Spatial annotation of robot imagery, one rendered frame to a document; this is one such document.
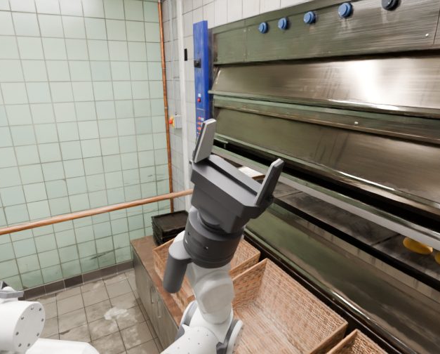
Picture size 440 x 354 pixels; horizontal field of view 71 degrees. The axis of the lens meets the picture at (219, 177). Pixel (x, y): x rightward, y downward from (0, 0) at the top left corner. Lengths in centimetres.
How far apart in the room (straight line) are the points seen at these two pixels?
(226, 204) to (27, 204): 258
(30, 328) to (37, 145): 229
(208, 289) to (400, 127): 85
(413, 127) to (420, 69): 17
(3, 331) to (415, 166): 109
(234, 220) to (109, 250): 279
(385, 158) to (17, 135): 244
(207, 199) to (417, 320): 103
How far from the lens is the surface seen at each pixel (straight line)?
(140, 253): 241
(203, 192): 43
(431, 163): 113
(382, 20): 123
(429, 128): 111
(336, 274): 148
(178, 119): 259
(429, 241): 100
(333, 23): 136
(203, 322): 76
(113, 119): 280
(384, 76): 120
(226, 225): 43
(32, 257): 310
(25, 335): 57
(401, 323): 136
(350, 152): 127
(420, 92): 111
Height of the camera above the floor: 182
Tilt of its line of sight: 18 degrees down
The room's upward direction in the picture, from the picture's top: straight up
